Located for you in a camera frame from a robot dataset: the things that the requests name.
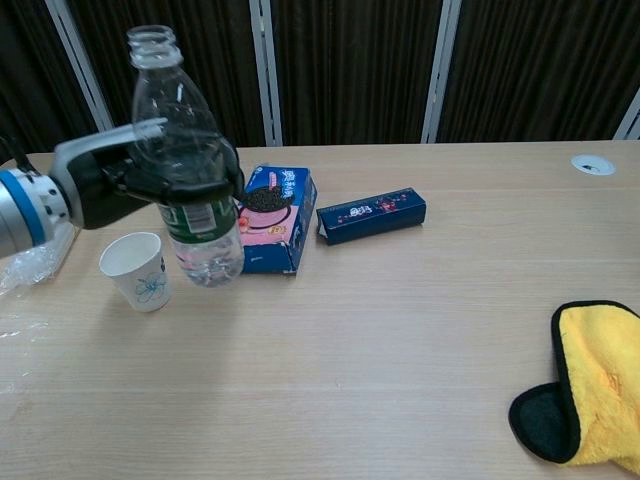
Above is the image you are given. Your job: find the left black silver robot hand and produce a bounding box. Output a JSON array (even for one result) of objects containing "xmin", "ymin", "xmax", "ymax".
[{"xmin": 49, "ymin": 117, "xmax": 246, "ymax": 231}]

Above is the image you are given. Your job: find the clear plastic bottle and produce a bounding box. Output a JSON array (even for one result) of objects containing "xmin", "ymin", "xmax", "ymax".
[{"xmin": 125, "ymin": 24, "xmax": 246, "ymax": 289}]

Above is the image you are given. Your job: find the white paper cup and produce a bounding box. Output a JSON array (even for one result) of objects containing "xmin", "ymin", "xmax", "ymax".
[{"xmin": 98, "ymin": 231, "xmax": 173, "ymax": 314}]

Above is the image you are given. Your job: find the clear plastic wrapped sleeve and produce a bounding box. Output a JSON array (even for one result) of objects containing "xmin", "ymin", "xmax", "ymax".
[{"xmin": 0, "ymin": 227, "xmax": 79, "ymax": 296}]

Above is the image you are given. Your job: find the black pleated curtain panel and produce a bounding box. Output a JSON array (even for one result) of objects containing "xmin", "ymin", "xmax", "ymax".
[
  {"xmin": 0, "ymin": 0, "xmax": 99, "ymax": 166},
  {"xmin": 267, "ymin": 0, "xmax": 444, "ymax": 146},
  {"xmin": 439, "ymin": 0, "xmax": 640, "ymax": 144},
  {"xmin": 64, "ymin": 0, "xmax": 271, "ymax": 149}
]

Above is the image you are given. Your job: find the blue pink cookie box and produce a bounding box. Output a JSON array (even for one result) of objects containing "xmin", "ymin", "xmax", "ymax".
[{"xmin": 234, "ymin": 164, "xmax": 319, "ymax": 276}]

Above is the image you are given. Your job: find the narrow dark blue box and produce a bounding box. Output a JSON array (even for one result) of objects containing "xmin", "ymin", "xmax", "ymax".
[{"xmin": 315, "ymin": 187, "xmax": 428, "ymax": 247}]

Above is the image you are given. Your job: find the yellow black-edged cloth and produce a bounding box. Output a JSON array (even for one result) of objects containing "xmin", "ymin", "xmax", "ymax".
[{"xmin": 508, "ymin": 299, "xmax": 640, "ymax": 476}]

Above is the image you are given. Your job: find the grey metal partition post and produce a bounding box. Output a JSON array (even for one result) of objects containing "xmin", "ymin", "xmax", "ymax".
[
  {"xmin": 248, "ymin": 0, "xmax": 285, "ymax": 147},
  {"xmin": 44, "ymin": 0, "xmax": 115, "ymax": 134},
  {"xmin": 420, "ymin": 0, "xmax": 462, "ymax": 145},
  {"xmin": 613, "ymin": 87, "xmax": 640, "ymax": 141}
]

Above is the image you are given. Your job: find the white table cable grommet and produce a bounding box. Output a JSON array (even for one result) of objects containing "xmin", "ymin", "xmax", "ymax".
[{"xmin": 570, "ymin": 153, "xmax": 617, "ymax": 176}]

